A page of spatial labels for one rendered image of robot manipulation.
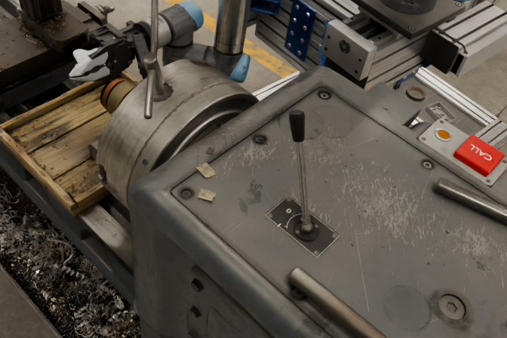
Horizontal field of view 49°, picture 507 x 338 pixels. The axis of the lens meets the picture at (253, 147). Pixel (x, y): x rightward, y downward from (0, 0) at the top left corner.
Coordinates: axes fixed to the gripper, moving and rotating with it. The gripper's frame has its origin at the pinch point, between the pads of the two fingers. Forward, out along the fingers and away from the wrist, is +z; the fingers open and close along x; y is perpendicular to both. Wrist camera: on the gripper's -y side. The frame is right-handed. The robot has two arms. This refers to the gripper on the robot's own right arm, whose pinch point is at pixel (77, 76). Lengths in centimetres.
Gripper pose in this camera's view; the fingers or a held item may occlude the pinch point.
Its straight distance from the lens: 122.6
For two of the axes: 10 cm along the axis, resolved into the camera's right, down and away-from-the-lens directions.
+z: -6.8, 4.8, -5.5
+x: 1.1, -6.8, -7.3
